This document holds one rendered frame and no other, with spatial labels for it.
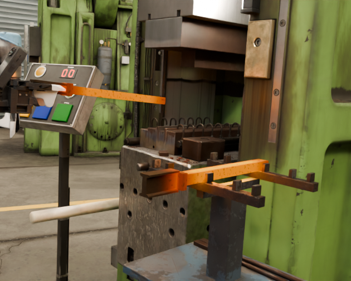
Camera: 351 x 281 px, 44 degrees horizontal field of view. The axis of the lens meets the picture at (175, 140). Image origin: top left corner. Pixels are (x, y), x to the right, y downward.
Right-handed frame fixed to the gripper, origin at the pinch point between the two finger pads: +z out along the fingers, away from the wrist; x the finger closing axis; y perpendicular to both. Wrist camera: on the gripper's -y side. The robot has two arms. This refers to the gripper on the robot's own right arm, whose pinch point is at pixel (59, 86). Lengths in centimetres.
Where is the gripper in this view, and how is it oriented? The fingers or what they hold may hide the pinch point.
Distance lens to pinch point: 119.3
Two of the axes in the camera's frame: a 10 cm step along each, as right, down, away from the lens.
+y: -0.8, 9.9, 1.1
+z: 7.7, -0.1, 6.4
